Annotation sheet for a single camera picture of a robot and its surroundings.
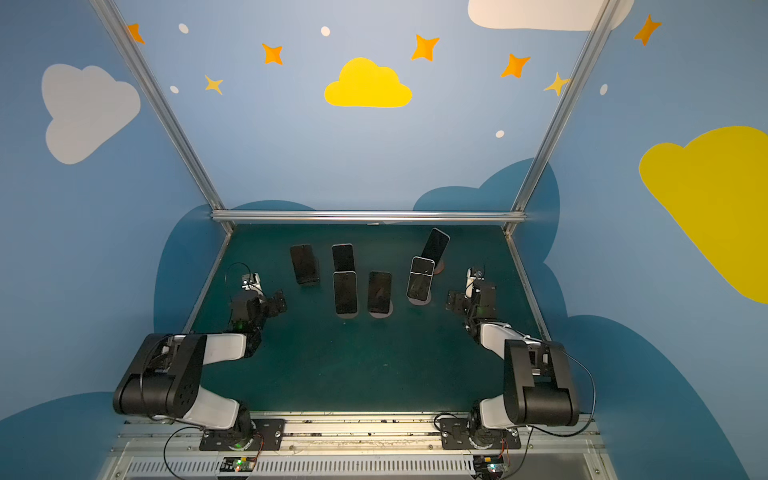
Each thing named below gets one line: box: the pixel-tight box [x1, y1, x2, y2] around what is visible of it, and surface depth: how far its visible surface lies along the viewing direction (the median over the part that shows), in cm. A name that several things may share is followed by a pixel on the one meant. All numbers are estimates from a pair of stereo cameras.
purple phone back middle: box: [331, 243, 354, 271], surface depth 100 cm
